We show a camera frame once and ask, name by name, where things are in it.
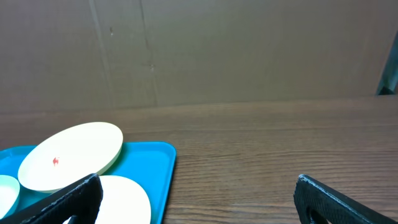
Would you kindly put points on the teal plastic tray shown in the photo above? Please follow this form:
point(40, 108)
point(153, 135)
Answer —
point(150, 164)

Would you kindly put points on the light blue plate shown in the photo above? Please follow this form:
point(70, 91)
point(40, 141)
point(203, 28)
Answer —
point(9, 195)

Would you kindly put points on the dark metal post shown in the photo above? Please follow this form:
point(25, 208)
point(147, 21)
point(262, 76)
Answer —
point(388, 82)

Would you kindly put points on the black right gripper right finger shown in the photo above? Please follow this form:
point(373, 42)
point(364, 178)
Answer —
point(318, 203)

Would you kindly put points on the white pink plate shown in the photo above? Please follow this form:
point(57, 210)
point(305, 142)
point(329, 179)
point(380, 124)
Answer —
point(124, 202)

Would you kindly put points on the yellow-green plate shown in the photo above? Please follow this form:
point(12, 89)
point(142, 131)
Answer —
point(69, 155)

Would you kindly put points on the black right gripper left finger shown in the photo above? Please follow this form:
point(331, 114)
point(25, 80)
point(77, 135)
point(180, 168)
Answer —
point(77, 203)

